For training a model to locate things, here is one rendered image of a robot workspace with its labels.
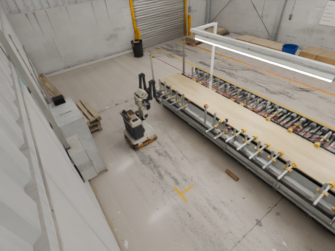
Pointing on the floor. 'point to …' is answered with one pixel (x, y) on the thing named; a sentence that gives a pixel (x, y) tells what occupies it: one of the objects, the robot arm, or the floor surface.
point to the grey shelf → (77, 129)
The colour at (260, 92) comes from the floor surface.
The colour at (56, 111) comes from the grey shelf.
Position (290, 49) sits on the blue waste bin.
